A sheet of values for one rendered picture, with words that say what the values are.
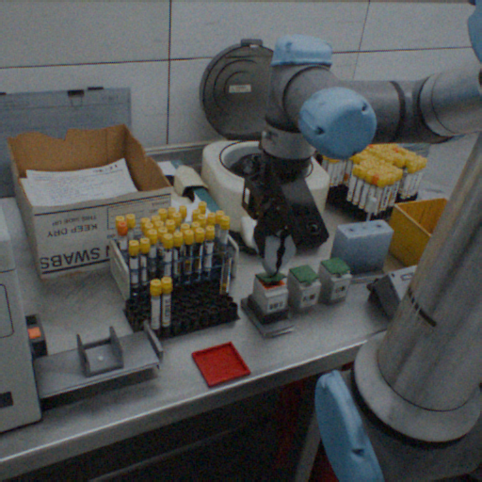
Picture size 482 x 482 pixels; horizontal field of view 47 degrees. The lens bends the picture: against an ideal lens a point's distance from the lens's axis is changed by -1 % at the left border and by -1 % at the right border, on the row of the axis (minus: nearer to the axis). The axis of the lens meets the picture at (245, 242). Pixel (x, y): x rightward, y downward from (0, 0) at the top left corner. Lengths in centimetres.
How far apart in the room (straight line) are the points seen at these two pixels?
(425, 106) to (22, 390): 58
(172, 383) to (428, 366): 46
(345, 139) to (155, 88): 73
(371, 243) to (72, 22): 72
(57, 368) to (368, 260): 58
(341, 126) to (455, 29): 116
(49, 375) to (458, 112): 60
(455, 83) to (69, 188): 78
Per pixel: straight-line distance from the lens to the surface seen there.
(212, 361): 86
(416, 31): 164
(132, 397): 81
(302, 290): 93
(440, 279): 41
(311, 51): 70
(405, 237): 113
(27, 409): 78
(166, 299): 84
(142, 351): 82
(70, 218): 96
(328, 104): 61
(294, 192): 77
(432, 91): 65
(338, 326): 96
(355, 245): 102
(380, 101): 66
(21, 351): 70
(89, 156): 122
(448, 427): 51
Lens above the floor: 150
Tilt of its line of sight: 34 degrees down
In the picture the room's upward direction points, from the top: 7 degrees clockwise
